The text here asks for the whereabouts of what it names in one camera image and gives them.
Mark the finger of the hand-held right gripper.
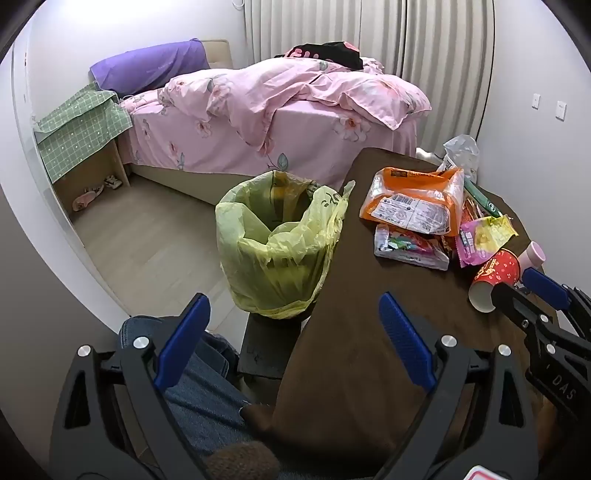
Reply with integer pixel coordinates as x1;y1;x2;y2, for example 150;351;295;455
490;283;561;343
522;268;591;320

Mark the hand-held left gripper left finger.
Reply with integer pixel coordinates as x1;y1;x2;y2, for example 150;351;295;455
51;292;218;480

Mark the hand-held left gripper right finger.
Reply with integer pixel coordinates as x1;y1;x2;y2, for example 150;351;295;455
374;292;541;480

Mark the red paper cup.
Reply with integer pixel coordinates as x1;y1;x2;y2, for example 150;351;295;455
468;248;522;313

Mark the pink yellow snack packet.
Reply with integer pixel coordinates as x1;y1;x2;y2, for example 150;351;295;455
455;215;520;268

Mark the trash bin with yellow bag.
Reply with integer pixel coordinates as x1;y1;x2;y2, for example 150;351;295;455
215;170;356;320

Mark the person's left forearm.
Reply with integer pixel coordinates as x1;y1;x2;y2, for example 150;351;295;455
202;440;281;480

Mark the pink paper cup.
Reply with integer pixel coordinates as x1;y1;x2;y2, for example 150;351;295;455
517;241;547;274

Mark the brown tablecloth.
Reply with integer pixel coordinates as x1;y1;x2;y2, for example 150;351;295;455
242;148;561;462

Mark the person's leg in jeans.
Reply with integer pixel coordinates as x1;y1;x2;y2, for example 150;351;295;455
117;315;278;462

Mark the white colourful wrapper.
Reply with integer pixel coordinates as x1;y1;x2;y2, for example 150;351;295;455
374;224;451;271

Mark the green stick packet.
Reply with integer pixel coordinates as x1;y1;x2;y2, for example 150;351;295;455
463;178;502;219

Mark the orange snack packet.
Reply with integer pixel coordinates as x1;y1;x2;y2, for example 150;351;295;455
359;167;465;236

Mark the clear plastic bag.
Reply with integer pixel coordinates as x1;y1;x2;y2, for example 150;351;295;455
436;135;481;185

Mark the pink slipper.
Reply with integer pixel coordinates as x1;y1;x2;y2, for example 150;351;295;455
73;185;105;212

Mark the wooden nightstand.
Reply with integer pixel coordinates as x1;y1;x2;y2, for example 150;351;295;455
52;136;132;214

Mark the bed with pink floral sheet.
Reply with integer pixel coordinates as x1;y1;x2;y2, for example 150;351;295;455
88;39;432;206

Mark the green checked cloth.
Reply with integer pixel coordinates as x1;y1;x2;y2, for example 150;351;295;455
33;87;134;182

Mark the white pleated curtain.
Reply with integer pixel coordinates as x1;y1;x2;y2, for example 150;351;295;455
401;0;496;158
242;0;409;75

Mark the pink floral duvet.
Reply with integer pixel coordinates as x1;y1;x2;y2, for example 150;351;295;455
159;58;432;160

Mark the purple pillow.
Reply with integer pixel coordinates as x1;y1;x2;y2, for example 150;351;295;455
89;40;211;92

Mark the black and pink garment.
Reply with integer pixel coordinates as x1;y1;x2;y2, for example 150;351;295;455
274;41;370;71

